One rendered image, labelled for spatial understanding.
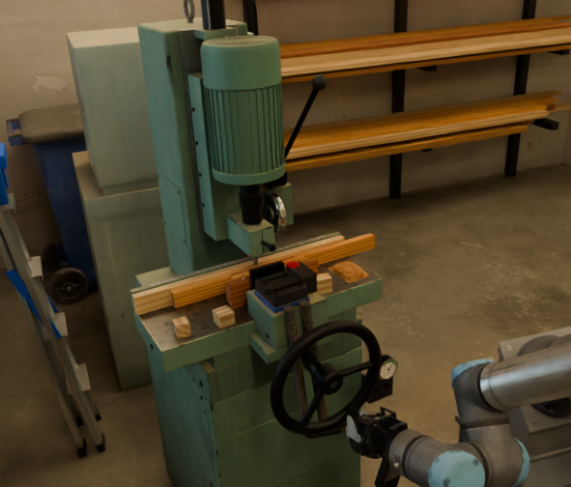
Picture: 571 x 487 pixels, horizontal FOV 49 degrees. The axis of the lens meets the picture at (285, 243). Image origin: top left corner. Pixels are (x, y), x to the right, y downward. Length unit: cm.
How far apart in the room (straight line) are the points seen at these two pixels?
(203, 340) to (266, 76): 60
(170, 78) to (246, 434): 90
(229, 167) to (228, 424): 63
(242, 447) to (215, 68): 93
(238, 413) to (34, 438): 129
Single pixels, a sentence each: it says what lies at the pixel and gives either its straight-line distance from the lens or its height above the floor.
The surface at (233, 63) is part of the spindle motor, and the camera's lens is 138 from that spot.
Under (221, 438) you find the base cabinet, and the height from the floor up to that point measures 60.
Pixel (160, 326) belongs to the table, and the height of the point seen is 90.
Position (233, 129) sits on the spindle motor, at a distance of 142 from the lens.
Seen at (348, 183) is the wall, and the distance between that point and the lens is 443.
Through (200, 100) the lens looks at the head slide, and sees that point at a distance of 154.
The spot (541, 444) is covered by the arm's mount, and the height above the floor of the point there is 60.
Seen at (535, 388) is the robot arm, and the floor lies 100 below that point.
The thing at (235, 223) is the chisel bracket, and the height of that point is 106.
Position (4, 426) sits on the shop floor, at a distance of 286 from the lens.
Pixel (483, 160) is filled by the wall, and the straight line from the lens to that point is 500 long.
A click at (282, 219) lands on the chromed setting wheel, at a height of 102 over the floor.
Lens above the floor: 170
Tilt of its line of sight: 26 degrees down
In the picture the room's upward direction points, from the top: 3 degrees counter-clockwise
